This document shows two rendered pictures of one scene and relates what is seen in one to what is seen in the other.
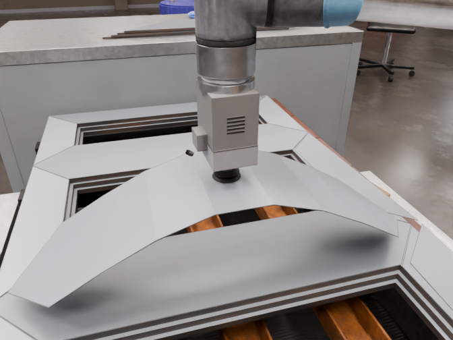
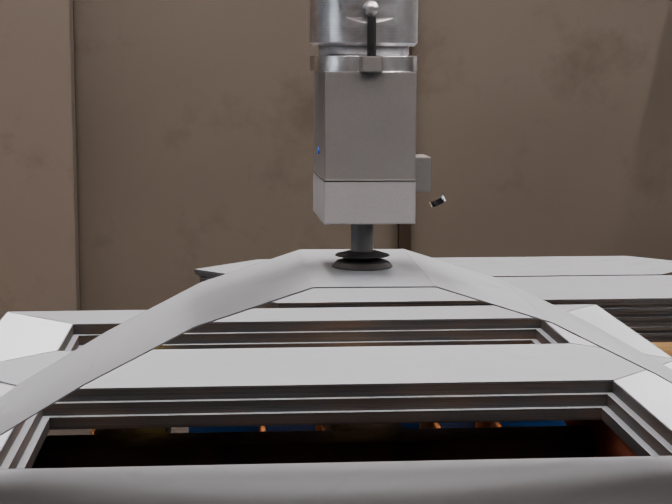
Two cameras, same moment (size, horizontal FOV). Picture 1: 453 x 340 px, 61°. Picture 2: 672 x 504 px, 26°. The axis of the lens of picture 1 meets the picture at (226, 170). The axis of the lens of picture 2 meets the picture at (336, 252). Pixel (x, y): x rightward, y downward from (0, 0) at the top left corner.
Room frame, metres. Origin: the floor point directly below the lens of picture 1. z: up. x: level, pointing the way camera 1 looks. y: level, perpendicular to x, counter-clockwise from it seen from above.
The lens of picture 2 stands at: (1.50, 0.19, 1.17)
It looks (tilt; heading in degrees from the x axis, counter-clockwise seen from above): 8 degrees down; 192
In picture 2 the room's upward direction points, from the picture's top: straight up
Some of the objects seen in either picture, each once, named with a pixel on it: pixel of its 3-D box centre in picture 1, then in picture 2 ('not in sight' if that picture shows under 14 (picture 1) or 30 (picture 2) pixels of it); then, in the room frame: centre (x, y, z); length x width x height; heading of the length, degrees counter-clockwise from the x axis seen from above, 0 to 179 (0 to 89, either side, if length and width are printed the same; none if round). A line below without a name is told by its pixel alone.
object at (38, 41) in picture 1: (175, 30); not in sight; (1.59, 0.20, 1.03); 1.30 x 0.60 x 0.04; 106
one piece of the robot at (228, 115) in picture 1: (218, 117); (379, 135); (0.49, 0.01, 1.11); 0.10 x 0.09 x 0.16; 107
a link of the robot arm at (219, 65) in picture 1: (225, 59); (364, 22); (0.50, 0.00, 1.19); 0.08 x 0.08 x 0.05
